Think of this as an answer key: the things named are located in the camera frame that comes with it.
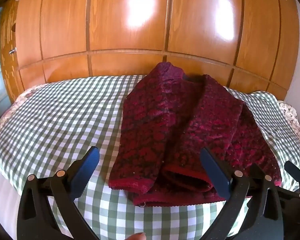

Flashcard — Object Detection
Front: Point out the wooden wardrobe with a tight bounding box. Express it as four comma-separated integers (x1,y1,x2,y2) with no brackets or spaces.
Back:
0,0,300,98

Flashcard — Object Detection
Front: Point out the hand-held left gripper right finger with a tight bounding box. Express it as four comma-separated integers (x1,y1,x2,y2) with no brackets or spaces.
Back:
199,147,284,240

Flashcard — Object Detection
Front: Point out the person's left hand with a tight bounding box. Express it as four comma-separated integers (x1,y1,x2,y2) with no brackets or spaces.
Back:
128,232,147,240

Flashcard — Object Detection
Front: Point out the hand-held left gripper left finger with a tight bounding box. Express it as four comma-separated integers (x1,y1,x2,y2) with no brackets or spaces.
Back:
16,146,101,240

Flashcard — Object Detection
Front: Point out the dark red knit sweater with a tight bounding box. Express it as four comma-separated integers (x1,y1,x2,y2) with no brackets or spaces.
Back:
109,62,282,207

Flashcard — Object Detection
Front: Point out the green checkered bed sheet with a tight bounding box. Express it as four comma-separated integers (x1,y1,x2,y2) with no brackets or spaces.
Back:
0,74,300,240

